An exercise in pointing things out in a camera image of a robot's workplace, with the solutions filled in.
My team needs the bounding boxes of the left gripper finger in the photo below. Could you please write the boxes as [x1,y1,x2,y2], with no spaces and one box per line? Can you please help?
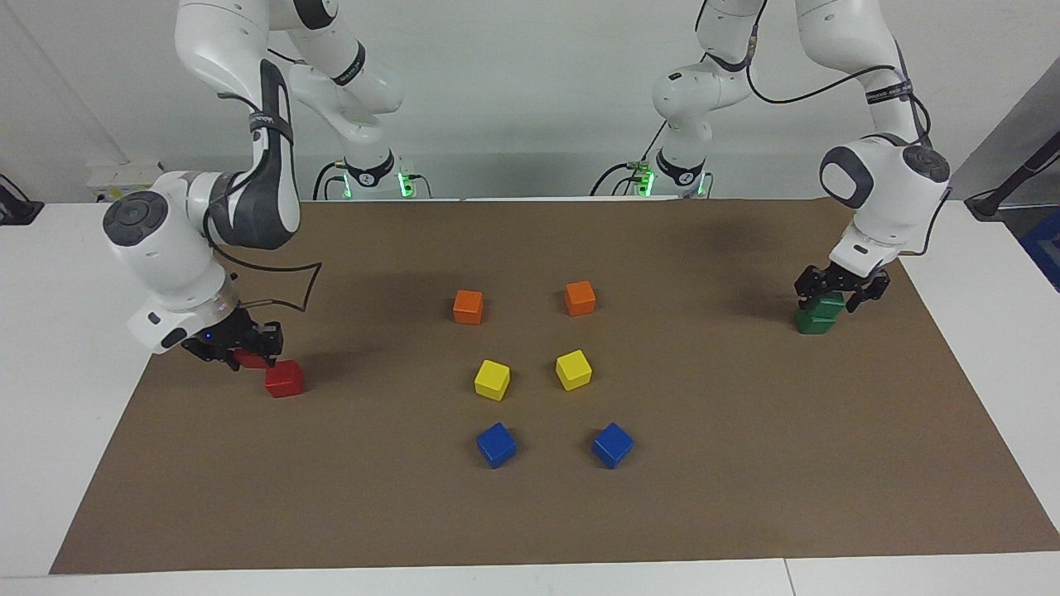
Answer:
[793,263,831,305]
[843,273,893,315]

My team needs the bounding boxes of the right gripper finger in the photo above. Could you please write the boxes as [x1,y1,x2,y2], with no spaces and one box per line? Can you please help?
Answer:
[181,341,243,372]
[251,321,285,363]

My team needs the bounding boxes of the yellow wooden block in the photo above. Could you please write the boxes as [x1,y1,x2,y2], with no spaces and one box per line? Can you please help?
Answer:
[474,359,512,402]
[555,349,594,392]

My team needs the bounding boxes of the brown table mat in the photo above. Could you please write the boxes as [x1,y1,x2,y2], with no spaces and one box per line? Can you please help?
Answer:
[50,199,1060,574]

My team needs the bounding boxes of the black stand with pole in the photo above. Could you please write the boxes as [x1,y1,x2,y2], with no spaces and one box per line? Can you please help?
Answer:
[965,132,1060,221]

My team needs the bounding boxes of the blue crate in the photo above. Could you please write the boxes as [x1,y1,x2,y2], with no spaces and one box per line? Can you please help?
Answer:
[1019,207,1060,292]

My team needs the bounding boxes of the white power strip box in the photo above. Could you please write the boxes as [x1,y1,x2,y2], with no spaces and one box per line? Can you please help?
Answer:
[87,161,166,202]

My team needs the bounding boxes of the blue wooden block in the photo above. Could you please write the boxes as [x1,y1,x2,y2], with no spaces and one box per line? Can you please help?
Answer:
[475,422,518,470]
[591,422,636,470]

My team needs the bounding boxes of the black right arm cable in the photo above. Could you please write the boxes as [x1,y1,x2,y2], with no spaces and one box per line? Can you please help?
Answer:
[203,46,324,315]

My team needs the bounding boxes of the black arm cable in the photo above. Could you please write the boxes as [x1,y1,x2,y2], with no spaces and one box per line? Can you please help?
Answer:
[745,17,953,257]
[203,46,324,315]

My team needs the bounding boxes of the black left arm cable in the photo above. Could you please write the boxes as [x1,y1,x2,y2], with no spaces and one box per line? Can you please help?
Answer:
[745,17,953,257]

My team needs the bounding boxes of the black clamp mount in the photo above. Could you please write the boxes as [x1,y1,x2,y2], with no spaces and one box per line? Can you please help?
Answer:
[0,174,44,226]

